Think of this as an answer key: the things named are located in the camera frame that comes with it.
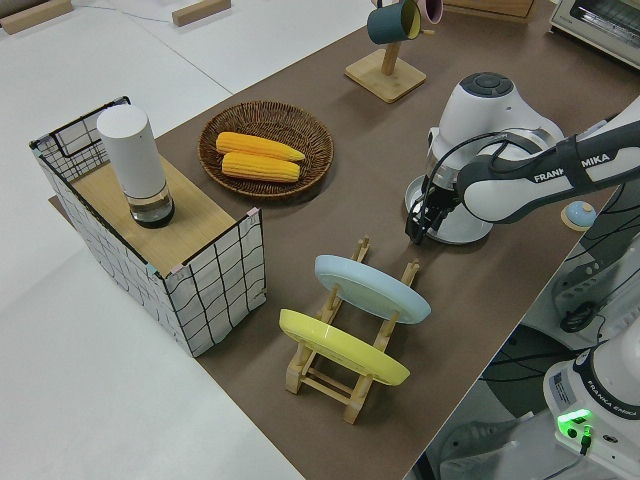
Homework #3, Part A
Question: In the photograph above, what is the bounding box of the brown wicker basket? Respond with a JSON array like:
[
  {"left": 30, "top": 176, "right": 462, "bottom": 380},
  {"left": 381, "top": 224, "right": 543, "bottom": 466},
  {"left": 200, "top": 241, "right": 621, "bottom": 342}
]
[{"left": 198, "top": 101, "right": 335, "bottom": 201}]

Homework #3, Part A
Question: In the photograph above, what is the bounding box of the blue call bell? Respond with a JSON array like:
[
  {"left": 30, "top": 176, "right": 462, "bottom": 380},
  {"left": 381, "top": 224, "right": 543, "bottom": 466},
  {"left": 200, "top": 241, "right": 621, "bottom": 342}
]
[{"left": 562, "top": 199, "right": 596, "bottom": 232}]

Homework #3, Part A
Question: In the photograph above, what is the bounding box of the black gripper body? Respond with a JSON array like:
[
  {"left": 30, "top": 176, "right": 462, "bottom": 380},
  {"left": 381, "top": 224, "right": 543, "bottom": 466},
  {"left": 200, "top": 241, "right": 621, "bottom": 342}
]
[{"left": 422, "top": 172, "right": 460, "bottom": 234}]

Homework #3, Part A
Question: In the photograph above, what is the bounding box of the coiled black cable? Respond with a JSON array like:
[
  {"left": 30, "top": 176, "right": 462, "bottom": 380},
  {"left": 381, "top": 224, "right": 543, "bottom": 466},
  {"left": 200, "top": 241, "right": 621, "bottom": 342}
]
[{"left": 559, "top": 299, "right": 609, "bottom": 334}]

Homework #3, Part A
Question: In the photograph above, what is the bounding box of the yellow plate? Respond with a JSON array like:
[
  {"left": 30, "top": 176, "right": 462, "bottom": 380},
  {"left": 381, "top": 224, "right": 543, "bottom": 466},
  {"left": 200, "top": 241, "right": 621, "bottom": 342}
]
[{"left": 278, "top": 308, "right": 412, "bottom": 387}]

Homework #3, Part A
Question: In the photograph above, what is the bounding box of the black base cable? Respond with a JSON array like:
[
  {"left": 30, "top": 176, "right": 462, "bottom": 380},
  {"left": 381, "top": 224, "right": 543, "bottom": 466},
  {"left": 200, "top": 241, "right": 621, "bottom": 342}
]
[{"left": 577, "top": 423, "right": 596, "bottom": 457}]

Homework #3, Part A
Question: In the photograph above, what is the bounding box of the light blue plate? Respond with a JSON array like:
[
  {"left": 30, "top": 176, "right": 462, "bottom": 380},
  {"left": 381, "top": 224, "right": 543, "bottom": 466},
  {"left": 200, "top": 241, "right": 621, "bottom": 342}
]
[{"left": 314, "top": 254, "right": 432, "bottom": 325}]

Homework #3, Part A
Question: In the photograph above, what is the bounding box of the wooden plate rack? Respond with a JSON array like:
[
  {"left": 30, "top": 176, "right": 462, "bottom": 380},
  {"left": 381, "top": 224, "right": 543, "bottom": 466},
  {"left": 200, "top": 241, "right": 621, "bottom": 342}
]
[{"left": 284, "top": 233, "right": 422, "bottom": 425}]

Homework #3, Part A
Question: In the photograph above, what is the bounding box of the white toaster oven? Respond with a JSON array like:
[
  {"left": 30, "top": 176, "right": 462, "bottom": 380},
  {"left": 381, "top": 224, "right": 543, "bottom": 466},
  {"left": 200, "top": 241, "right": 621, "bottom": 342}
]
[{"left": 549, "top": 0, "right": 640, "bottom": 67}]

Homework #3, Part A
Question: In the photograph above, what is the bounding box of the gray plate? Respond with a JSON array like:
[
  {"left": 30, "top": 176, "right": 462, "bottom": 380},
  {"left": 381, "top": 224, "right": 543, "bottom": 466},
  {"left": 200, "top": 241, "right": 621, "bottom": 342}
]
[{"left": 403, "top": 175, "right": 496, "bottom": 245}]

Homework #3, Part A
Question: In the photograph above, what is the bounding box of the wire grid wooden shelf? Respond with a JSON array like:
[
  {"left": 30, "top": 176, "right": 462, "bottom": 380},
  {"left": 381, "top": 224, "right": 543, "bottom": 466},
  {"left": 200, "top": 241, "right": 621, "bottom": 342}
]
[{"left": 28, "top": 96, "right": 265, "bottom": 359}]

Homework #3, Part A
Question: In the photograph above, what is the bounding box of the pink mug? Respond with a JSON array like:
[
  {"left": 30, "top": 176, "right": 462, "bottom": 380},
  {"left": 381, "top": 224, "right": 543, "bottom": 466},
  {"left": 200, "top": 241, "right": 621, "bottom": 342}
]
[{"left": 417, "top": 0, "right": 445, "bottom": 24}]

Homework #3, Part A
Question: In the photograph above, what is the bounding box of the wooden mug tree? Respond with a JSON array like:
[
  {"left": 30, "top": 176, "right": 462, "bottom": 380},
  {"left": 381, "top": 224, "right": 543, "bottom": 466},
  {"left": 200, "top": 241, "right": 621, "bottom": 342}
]
[{"left": 344, "top": 0, "right": 436, "bottom": 104}]

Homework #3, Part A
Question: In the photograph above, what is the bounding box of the wooden block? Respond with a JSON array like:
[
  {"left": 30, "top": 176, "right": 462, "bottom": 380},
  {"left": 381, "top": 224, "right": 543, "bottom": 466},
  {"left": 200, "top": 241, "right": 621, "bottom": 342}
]
[
  {"left": 0, "top": 0, "right": 75, "bottom": 35},
  {"left": 172, "top": 0, "right": 233, "bottom": 27}
]

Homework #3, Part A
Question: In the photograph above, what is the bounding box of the dark blue mug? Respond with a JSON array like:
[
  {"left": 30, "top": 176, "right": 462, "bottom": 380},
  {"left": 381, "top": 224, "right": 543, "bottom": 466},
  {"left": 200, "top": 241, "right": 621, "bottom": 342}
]
[{"left": 367, "top": 0, "right": 424, "bottom": 44}]

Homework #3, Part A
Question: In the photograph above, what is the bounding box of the yellow corn cob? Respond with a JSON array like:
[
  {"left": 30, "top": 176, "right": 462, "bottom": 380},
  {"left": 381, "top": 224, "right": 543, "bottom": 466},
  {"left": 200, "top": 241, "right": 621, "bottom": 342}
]
[
  {"left": 215, "top": 131, "right": 306, "bottom": 162},
  {"left": 221, "top": 152, "right": 301, "bottom": 184}
]

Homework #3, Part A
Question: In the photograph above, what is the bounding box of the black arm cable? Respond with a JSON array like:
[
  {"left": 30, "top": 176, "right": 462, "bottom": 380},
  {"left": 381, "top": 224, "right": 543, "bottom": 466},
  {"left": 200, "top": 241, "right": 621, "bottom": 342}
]
[{"left": 419, "top": 130, "right": 532, "bottom": 242}]

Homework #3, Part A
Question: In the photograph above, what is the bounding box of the brown table mat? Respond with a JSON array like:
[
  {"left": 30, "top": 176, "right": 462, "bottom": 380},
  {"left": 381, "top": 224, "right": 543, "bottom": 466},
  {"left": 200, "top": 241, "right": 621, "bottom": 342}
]
[{"left": 47, "top": 0, "right": 640, "bottom": 480}]

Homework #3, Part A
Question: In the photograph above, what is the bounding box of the white cylindrical grinder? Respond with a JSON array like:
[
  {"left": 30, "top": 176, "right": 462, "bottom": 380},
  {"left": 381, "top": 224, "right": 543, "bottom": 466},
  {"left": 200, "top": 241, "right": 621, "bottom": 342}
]
[{"left": 96, "top": 106, "right": 176, "bottom": 230}]

